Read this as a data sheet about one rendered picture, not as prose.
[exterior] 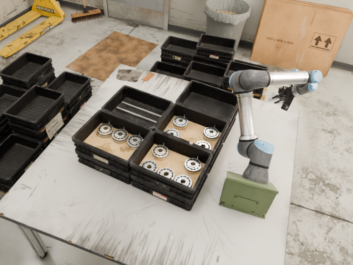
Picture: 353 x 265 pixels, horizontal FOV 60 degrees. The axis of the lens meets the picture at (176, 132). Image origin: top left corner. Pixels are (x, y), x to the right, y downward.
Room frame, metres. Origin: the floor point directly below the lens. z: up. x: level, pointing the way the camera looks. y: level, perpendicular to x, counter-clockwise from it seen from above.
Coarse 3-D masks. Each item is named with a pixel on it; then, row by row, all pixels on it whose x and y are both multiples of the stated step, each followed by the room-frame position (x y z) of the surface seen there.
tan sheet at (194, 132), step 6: (168, 126) 1.47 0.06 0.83; (192, 126) 1.49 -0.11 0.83; (198, 126) 1.50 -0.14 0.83; (180, 132) 1.42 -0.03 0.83; (186, 132) 1.43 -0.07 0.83; (192, 132) 1.43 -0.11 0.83; (198, 132) 1.44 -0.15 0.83; (186, 138) 1.37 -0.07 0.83; (192, 138) 1.38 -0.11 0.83; (198, 138) 1.38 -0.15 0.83; (204, 138) 1.39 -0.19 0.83; (210, 144) 1.34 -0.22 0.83
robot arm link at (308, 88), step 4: (308, 84) 1.60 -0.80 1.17; (312, 84) 1.60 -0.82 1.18; (316, 84) 1.62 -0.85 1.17; (296, 88) 1.65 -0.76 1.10; (300, 88) 1.61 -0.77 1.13; (304, 88) 1.60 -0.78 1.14; (308, 88) 1.59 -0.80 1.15; (312, 88) 1.58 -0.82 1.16; (316, 88) 1.60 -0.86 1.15; (300, 92) 1.62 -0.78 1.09; (304, 92) 1.61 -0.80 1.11; (308, 92) 1.60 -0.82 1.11
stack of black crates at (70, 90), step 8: (64, 72) 2.45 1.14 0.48; (56, 80) 2.32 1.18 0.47; (64, 80) 2.42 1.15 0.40; (72, 80) 2.43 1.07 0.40; (80, 80) 2.41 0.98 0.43; (88, 80) 2.34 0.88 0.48; (56, 88) 2.29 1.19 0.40; (64, 88) 2.32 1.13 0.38; (72, 88) 2.33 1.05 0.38; (80, 88) 2.22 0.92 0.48; (88, 88) 2.34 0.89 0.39; (64, 96) 2.21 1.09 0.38; (72, 96) 2.10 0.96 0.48; (80, 96) 2.20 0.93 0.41; (88, 96) 2.31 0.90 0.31; (72, 104) 2.08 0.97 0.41; (80, 104) 2.18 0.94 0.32; (72, 112) 2.05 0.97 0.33
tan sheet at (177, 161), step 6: (150, 150) 1.24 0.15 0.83; (150, 156) 1.20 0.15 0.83; (168, 156) 1.21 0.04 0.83; (174, 156) 1.21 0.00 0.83; (180, 156) 1.22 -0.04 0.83; (156, 162) 1.15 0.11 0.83; (162, 162) 1.16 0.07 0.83; (168, 162) 1.16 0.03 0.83; (174, 162) 1.17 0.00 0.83; (180, 162) 1.17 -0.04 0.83; (174, 168) 1.12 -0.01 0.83; (180, 168) 1.13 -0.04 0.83; (180, 174) 1.08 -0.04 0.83; (186, 174) 1.09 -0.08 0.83; (198, 174) 1.09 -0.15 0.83; (192, 180) 1.04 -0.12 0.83; (192, 186) 1.01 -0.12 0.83
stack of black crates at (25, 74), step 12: (24, 60) 2.51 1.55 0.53; (36, 60) 2.54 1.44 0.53; (48, 60) 2.46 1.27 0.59; (0, 72) 2.22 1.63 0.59; (12, 72) 2.33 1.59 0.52; (24, 72) 2.38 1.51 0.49; (36, 72) 2.26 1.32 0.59; (48, 72) 2.42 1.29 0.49; (12, 84) 2.18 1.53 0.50; (24, 84) 2.14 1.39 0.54; (36, 84) 2.22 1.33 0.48; (48, 84) 2.37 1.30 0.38
